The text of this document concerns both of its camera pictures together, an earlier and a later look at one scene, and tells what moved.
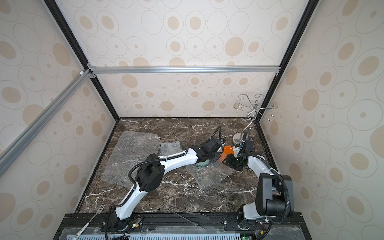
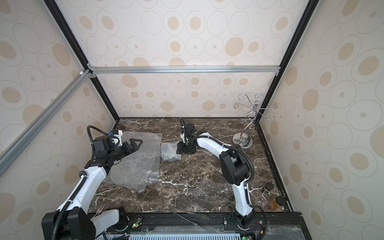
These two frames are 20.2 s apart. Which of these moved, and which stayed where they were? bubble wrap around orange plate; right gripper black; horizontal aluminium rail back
Moved: right gripper black
Stayed: bubble wrap around orange plate; horizontal aluminium rail back
